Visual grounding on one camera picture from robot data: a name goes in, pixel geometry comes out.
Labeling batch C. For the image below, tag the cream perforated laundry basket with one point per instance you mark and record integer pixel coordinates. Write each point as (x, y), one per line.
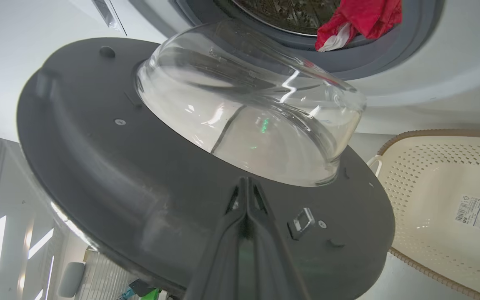
(427, 216)

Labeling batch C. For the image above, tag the red white sports garment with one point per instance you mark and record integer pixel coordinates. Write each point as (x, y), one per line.
(369, 16)

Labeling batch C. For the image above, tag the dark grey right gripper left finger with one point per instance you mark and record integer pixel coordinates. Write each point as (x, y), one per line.
(223, 258)

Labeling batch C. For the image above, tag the dark grey glass washer door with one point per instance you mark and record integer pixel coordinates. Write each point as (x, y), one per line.
(111, 179)

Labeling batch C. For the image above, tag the white front-load washing machine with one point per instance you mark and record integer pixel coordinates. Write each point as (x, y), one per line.
(452, 83)

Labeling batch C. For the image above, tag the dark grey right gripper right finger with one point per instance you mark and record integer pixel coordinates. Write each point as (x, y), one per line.
(269, 262)

